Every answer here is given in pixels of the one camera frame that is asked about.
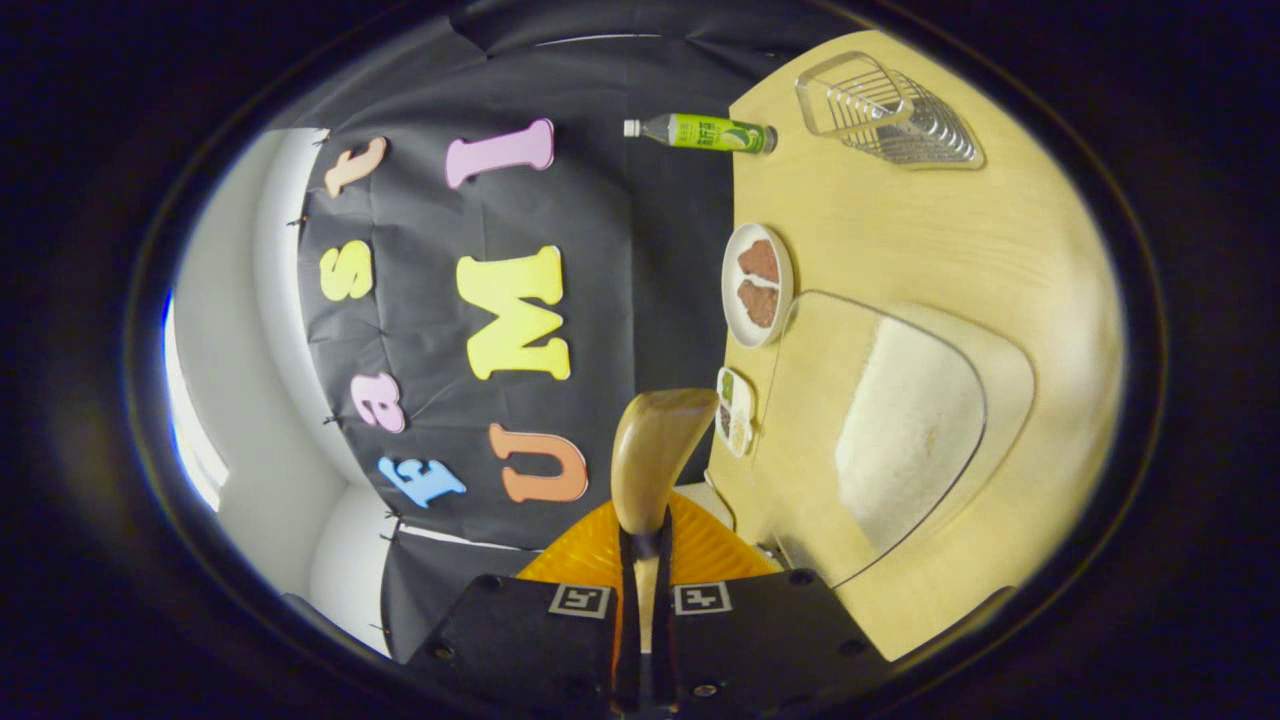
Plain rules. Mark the brown meat piece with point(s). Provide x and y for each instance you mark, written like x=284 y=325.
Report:
x=759 y=304
x=759 y=261

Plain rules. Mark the row of black cloth clips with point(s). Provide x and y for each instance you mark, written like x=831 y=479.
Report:
x=296 y=222

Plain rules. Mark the white round plate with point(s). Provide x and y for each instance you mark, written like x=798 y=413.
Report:
x=730 y=300

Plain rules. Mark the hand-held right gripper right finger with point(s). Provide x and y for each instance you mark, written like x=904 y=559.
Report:
x=760 y=640

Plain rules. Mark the wooden spoon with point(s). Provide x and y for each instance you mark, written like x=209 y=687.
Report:
x=650 y=450

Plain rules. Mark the green tea bottle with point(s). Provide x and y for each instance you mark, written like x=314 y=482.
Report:
x=710 y=132

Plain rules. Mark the white divided bean dish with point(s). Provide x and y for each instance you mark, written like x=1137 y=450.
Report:
x=738 y=415

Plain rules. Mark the large ceiling light panel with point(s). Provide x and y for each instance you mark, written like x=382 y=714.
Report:
x=195 y=440

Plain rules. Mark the black backdrop cloth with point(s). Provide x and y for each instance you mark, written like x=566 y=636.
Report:
x=620 y=250

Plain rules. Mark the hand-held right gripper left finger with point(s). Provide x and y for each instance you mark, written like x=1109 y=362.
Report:
x=520 y=650

